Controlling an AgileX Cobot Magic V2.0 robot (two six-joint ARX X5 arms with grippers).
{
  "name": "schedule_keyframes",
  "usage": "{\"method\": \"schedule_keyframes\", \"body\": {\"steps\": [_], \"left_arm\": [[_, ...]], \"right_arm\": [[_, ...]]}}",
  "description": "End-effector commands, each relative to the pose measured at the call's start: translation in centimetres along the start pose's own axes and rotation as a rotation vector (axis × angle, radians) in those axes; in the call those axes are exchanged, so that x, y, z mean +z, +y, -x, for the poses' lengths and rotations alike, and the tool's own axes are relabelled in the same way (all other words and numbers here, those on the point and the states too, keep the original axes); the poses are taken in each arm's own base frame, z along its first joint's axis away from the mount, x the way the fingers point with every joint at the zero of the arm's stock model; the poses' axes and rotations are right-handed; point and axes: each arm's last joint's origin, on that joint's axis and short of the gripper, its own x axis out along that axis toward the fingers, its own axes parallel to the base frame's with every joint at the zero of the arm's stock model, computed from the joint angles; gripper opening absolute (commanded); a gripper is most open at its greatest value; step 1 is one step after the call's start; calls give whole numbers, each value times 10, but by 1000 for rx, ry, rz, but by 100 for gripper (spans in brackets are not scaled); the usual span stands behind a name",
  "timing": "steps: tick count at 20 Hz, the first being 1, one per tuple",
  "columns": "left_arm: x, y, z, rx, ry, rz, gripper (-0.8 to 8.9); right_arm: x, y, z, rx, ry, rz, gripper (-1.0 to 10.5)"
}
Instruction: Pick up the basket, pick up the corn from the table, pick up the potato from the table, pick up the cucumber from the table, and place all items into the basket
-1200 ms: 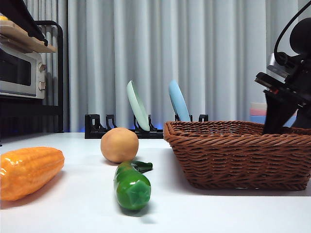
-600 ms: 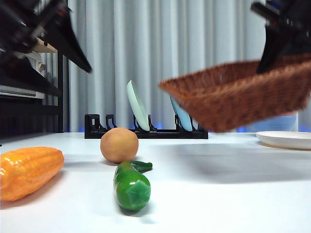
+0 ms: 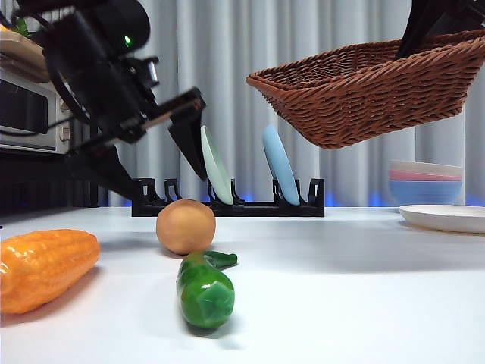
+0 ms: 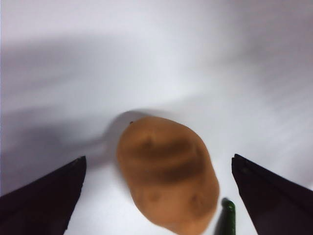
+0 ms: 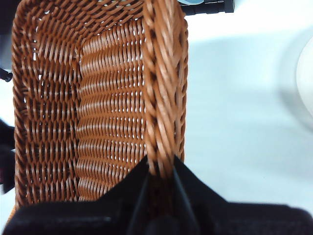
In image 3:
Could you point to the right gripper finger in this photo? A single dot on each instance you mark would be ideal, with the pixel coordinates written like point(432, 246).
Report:
point(417, 26)
point(466, 17)

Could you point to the tan potato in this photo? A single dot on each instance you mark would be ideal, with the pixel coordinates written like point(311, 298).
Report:
point(185, 227)

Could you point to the beige bowl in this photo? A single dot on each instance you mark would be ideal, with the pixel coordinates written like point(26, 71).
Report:
point(424, 167)

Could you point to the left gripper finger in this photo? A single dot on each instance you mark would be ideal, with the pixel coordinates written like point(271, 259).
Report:
point(106, 167)
point(187, 140)

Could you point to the light blue plate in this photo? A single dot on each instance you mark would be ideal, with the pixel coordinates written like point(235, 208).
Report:
point(280, 163)

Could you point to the blue bowl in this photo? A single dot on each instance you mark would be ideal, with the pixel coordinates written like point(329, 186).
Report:
point(424, 191)

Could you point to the brown wicker basket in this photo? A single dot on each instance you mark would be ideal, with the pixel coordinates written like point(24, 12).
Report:
point(360, 102)

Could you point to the green plastic cucumber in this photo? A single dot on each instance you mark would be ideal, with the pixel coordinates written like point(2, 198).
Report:
point(201, 292)

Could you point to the black metal shelf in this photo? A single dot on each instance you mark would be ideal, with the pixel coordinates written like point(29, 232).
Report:
point(30, 186)

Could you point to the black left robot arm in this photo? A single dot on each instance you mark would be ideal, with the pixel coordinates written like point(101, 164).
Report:
point(121, 19)

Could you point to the pale green plate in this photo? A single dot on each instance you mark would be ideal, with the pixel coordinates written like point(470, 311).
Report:
point(218, 174)

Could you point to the yellow lemon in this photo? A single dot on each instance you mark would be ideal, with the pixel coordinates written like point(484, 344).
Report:
point(4, 28)

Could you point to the green leaves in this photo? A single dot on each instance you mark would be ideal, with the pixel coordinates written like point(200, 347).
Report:
point(22, 26)

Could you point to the white toaster oven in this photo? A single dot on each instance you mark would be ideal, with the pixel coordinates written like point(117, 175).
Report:
point(34, 143)

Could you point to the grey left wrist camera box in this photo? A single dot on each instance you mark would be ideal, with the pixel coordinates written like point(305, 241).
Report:
point(146, 74)

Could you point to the orange plastic corn cob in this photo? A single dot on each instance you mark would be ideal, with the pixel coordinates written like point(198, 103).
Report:
point(45, 269)

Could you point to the grey curtain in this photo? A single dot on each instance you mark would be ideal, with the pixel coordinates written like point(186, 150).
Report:
point(227, 45)

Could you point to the white plate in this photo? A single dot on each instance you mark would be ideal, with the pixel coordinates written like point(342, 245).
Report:
point(447, 218)

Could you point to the wooden cutting board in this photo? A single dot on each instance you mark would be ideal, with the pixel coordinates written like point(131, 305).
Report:
point(19, 49)

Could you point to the pink bowl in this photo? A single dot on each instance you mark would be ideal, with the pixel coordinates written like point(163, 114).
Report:
point(420, 176)

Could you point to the black dish rack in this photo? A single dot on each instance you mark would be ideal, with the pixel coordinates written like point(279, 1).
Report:
point(265, 210)

